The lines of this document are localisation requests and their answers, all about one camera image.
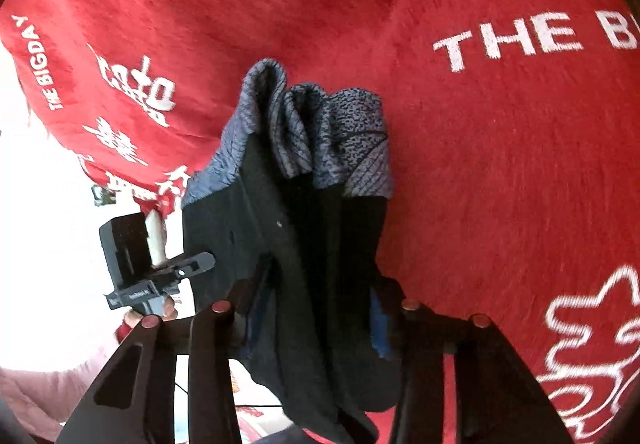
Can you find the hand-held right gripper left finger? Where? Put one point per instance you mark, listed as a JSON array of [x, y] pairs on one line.
[[253, 330]]

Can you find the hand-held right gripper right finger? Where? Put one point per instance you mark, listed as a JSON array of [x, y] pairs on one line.
[[380, 324]]

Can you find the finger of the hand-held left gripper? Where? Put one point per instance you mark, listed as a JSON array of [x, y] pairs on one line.
[[195, 264]]

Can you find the dark navy pants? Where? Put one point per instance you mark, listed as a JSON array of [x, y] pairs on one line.
[[300, 224]]

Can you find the person's left hand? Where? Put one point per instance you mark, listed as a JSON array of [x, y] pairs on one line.
[[169, 311]]

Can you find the small green object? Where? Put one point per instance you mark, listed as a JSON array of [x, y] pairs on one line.
[[102, 196]]

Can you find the red printed blanket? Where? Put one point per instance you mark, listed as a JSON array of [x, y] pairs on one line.
[[450, 174]]

